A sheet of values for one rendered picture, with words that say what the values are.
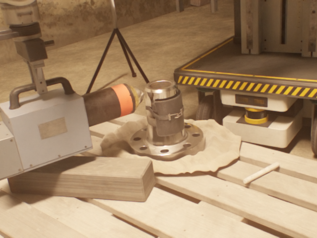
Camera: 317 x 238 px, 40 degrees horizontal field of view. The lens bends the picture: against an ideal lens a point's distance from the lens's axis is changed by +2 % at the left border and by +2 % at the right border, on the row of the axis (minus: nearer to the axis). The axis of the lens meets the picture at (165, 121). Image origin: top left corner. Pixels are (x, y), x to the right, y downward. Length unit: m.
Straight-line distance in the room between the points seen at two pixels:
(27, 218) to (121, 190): 0.27
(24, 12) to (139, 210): 0.61
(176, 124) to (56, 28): 2.64
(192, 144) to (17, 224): 0.58
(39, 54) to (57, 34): 2.77
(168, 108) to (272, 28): 0.72
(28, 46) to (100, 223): 0.51
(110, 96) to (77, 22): 2.79
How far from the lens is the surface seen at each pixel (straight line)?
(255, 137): 1.73
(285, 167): 1.40
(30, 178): 1.40
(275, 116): 1.77
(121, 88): 1.34
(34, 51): 1.18
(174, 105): 1.40
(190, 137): 1.48
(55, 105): 1.23
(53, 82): 1.27
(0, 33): 1.20
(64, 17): 3.99
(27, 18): 1.19
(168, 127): 1.42
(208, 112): 1.83
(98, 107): 1.30
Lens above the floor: 0.86
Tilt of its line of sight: 24 degrees down
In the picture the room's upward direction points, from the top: 7 degrees counter-clockwise
